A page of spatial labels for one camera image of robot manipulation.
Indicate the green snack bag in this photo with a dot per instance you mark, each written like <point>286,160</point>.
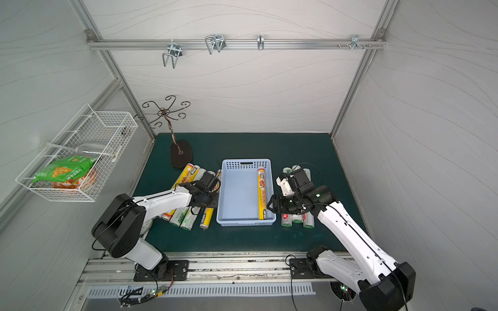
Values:
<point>70,168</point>

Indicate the metal double hook left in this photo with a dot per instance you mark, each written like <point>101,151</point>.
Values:
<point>173,53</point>

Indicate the blue plastic basket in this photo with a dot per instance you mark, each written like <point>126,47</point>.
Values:
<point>239,202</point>

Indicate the orange snack bag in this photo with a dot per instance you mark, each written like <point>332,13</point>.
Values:
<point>84,183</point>

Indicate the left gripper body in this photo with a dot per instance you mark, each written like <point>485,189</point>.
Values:
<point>210,183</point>

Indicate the yellow wrap roll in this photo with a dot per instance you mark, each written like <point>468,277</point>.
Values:
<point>208,212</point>
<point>187,175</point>
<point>183,177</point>

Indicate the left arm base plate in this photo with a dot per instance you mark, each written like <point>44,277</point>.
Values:
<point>176,270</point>

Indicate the white wire wall basket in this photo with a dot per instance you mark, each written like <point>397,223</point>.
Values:
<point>96,134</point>

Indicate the metal double hook middle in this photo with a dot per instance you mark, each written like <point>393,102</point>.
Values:
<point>215,42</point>

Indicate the white green roll right outer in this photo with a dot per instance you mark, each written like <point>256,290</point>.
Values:
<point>307,220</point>

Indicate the yellow wrap roll chef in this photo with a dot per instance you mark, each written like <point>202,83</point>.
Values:
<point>262,195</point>

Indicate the metal double hook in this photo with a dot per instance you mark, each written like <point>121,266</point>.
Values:
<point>173,53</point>
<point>215,42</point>

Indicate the white green grape wrap roll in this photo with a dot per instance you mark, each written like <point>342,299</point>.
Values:
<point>286,220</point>

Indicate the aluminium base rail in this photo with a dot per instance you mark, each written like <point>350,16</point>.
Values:
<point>204,267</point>

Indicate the aluminium top rail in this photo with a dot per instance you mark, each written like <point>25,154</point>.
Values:
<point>231,44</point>

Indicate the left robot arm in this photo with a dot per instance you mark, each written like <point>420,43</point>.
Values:
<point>119,228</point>

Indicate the white red wrap roll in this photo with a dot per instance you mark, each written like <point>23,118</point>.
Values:
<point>193,212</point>

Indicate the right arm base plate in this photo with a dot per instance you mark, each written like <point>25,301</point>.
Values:
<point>305,269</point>

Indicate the metal single hook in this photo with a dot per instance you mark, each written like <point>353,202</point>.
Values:
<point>260,42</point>

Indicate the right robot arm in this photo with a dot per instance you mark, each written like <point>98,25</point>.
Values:
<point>380,281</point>

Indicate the white vent strip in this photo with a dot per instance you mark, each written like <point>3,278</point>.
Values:
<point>209,290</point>

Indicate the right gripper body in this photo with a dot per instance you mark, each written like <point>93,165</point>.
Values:
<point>284,203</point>

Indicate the metal hook right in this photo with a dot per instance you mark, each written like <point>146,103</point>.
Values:
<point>355,44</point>

